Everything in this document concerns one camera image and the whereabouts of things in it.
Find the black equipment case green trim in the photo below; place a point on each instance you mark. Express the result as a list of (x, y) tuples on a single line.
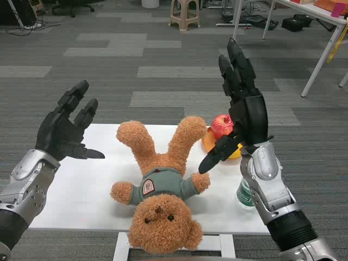
[(261, 21)]

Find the pink cup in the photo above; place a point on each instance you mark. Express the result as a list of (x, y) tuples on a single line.
[(337, 10)]

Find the white table base frame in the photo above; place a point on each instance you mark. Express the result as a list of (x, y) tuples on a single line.
[(121, 247)]

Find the white power strip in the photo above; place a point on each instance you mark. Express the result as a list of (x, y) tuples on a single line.
[(32, 26)]

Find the white office table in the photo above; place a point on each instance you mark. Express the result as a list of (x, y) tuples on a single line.
[(326, 40)]

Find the black bag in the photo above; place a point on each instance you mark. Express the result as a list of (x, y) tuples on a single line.
[(291, 24), (304, 19)]

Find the white bin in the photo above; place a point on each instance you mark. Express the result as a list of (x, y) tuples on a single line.
[(149, 3)]

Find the beige plastic stool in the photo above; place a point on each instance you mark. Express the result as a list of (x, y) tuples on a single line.
[(185, 13)]

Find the brown toy bear green shirt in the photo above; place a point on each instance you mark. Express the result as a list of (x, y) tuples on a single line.
[(160, 187)]

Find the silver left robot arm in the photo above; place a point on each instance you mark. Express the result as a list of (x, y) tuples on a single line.
[(27, 185)]

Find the black office chair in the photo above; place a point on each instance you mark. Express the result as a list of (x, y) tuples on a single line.
[(73, 6)]

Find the white desk leg with foot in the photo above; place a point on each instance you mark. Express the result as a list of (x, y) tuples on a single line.
[(237, 16)]

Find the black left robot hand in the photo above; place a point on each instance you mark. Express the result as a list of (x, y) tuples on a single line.
[(55, 130)]

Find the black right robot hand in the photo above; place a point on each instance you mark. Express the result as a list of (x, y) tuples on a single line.
[(251, 117)]

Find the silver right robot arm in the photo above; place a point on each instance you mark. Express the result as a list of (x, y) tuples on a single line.
[(272, 185)]

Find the orange box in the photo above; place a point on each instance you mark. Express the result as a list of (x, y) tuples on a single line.
[(324, 5)]

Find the orange plate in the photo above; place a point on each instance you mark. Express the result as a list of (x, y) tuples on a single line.
[(208, 143)]

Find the yellow tape strip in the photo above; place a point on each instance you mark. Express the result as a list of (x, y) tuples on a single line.
[(337, 43)]

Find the red apple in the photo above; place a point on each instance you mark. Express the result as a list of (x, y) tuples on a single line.
[(221, 126)]

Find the clear water bottle green label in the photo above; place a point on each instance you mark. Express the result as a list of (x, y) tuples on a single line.
[(242, 196)]

